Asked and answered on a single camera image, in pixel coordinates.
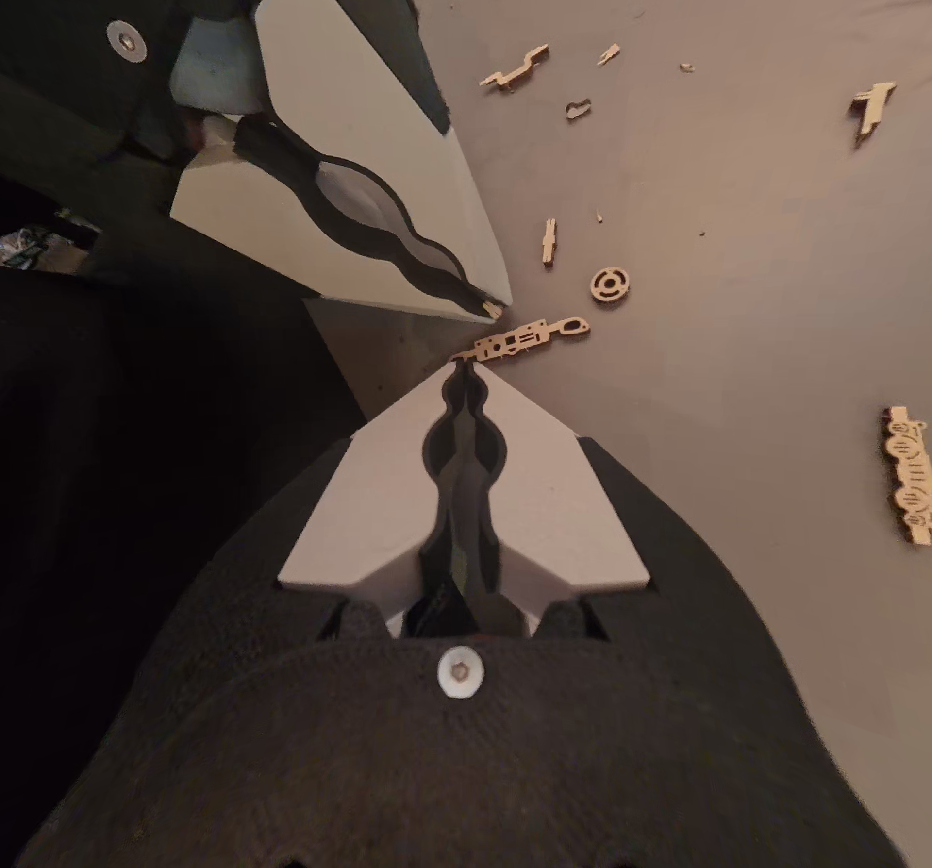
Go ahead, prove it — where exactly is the clear plastic bag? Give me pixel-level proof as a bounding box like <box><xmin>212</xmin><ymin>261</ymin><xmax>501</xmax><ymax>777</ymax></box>
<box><xmin>0</xmin><ymin>209</ymin><xmax>99</xmax><ymax>273</ymax></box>

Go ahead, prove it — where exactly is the wooden track chain part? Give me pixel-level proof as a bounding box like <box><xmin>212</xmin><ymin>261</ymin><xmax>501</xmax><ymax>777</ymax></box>
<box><xmin>880</xmin><ymin>405</ymin><xmax>932</xmax><ymax>547</ymax></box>

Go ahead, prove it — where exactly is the small T-shaped wooden part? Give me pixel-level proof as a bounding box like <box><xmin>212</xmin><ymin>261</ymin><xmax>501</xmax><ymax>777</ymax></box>
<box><xmin>848</xmin><ymin>82</ymin><xmax>898</xmax><ymax>148</ymax></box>

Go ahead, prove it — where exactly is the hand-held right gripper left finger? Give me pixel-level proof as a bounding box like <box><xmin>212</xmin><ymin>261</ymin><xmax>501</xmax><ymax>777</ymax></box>
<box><xmin>277</xmin><ymin>363</ymin><xmax>458</xmax><ymax>639</ymax></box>

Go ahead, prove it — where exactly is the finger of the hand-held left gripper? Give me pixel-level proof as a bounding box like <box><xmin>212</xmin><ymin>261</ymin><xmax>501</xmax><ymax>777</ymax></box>
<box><xmin>169</xmin><ymin>114</ymin><xmax>505</xmax><ymax>324</ymax></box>
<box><xmin>253</xmin><ymin>0</ymin><xmax>514</xmax><ymax>308</ymax></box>

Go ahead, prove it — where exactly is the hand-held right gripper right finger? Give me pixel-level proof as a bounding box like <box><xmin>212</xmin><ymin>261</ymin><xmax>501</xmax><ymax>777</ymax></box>
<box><xmin>468</xmin><ymin>363</ymin><xmax>650</xmax><ymax>637</ymax></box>

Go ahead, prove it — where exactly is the slender wooden frame part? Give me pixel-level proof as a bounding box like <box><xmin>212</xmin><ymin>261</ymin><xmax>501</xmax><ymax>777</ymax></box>
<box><xmin>449</xmin><ymin>315</ymin><xmax>591</xmax><ymax>365</ymax></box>

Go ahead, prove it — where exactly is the round wooden wheel part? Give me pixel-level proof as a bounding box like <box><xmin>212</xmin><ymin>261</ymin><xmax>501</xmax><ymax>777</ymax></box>
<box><xmin>590</xmin><ymin>267</ymin><xmax>632</xmax><ymax>306</ymax></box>

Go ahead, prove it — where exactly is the zigzag wooden part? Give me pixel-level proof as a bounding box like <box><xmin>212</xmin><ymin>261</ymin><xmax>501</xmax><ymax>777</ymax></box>
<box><xmin>479</xmin><ymin>44</ymin><xmax>550</xmax><ymax>92</ymax></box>

